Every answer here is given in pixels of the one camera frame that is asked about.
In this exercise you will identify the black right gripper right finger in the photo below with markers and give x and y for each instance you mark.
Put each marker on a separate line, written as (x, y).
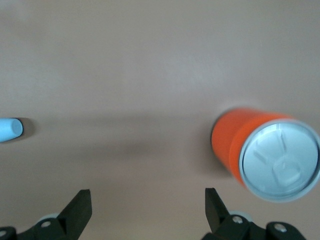
(217, 215)

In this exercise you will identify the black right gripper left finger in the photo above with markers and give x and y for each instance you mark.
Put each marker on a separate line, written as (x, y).
(75, 215)

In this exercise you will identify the light blue plastic cup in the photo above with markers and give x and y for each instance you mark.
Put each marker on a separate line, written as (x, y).
(8, 130)

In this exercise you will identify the orange can-shaped container silver lid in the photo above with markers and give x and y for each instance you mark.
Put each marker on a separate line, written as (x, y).
(225, 140)

